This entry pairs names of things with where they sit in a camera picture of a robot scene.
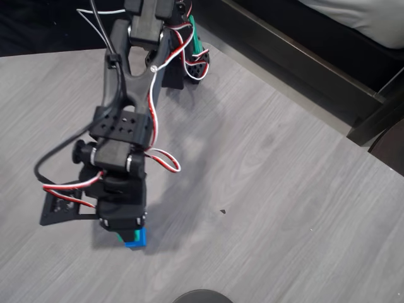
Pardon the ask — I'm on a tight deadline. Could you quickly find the blue cube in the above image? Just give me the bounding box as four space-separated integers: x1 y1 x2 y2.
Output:
124 227 148 251

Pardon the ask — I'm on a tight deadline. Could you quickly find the dark round object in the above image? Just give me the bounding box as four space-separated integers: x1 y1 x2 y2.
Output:
172 288 235 303

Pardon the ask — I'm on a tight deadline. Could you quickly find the green clamp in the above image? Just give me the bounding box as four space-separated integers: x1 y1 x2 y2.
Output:
188 15 203 58

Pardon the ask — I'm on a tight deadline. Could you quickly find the dark brown round stool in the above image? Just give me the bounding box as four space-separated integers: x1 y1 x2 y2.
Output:
367 118 404 177

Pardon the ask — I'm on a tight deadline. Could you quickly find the white mattress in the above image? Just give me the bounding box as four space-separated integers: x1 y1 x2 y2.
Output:
298 0 404 50

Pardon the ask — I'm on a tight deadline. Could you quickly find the red white servo wire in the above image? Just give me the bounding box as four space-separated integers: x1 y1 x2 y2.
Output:
42 170 105 210
144 22 211 174

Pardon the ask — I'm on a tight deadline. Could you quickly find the black triangular camera mount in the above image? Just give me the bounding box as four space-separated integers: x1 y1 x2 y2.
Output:
39 180 102 227

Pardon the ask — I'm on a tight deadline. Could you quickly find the black cable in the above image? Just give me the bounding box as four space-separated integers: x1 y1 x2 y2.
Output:
33 0 122 187

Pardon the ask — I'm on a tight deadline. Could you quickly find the white cable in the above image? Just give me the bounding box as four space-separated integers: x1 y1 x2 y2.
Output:
76 8 127 53

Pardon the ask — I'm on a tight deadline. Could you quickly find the dark wooden bed frame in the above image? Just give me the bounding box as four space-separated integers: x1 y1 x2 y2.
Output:
201 0 404 148

